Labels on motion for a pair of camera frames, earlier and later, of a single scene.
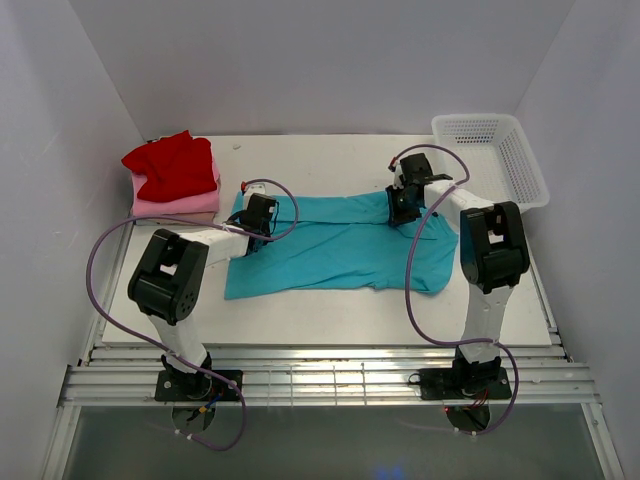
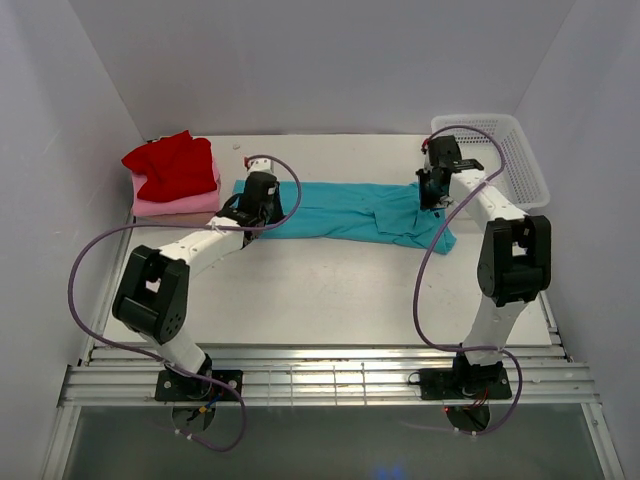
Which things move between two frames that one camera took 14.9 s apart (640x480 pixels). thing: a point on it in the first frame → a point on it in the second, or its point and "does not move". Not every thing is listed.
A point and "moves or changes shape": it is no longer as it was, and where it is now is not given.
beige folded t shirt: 205,217 does not move
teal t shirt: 341,244 moves or changes shape
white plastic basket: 501,163 does not move
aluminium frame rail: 554,375 does not move
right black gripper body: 400,209 → 431,198
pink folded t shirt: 203,201 does not move
